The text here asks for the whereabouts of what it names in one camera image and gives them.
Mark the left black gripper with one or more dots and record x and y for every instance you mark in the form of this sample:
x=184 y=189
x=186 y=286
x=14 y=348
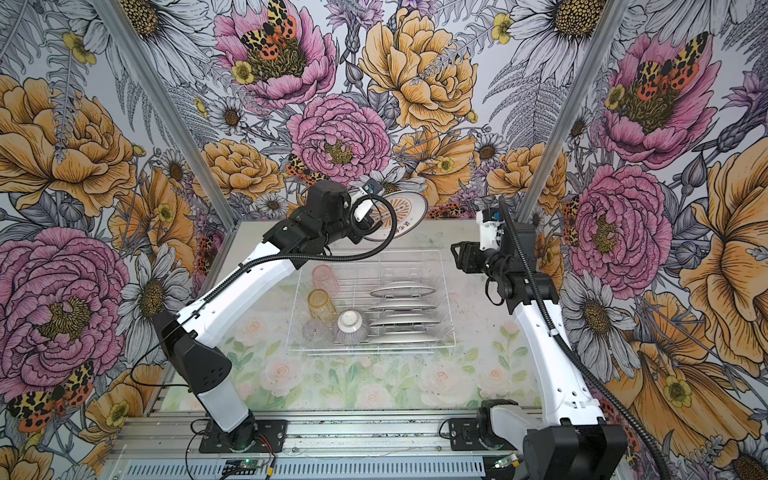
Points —
x=363 y=226

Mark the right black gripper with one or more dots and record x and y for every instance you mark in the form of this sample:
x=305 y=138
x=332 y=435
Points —
x=468 y=252

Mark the orange sunburst plate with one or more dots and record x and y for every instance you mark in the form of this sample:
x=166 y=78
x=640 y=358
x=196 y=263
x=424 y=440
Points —
x=410 y=208

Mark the green rim hao shi plate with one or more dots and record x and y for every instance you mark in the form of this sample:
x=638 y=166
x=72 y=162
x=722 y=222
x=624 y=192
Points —
x=396 y=321

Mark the red character plate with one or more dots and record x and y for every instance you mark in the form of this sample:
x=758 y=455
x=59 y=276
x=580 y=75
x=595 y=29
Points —
x=402 y=290

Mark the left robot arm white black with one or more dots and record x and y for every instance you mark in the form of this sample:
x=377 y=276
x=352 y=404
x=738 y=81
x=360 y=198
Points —
x=189 y=338

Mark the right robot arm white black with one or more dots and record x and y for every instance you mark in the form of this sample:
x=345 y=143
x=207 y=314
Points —
x=571 y=439

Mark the pink glass cup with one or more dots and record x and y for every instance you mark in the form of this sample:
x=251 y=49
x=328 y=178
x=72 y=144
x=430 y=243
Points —
x=325 y=279

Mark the amber glass cup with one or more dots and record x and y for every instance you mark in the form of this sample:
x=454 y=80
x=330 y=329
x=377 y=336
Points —
x=321 y=306

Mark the ribbed white bowl upside down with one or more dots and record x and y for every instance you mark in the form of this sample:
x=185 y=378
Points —
x=352 y=328

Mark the clear glass cup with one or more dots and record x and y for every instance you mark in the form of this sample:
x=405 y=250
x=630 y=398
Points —
x=316 y=334

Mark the green circuit board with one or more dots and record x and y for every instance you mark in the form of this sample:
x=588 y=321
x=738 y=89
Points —
x=240 y=467

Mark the white wire dish rack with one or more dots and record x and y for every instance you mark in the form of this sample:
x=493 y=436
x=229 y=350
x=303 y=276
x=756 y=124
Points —
x=357 y=279

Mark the left aluminium frame post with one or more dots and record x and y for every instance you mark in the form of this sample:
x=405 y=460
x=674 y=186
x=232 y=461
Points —
x=141 y=65

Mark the aluminium frame post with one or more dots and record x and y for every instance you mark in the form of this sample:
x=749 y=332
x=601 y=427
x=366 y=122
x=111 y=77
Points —
x=141 y=65
x=599 y=48

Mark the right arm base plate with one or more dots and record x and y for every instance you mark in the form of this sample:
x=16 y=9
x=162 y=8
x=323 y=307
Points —
x=464 y=435

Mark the aluminium front rail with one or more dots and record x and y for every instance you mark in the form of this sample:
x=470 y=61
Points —
x=309 y=434

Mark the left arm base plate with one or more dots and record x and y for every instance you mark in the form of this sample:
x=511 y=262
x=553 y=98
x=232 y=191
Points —
x=252 y=436

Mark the white vented cable duct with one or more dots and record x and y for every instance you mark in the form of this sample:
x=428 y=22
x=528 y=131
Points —
x=459 y=467

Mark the right aluminium frame post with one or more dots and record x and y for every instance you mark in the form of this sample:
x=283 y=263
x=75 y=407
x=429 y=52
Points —
x=599 y=48

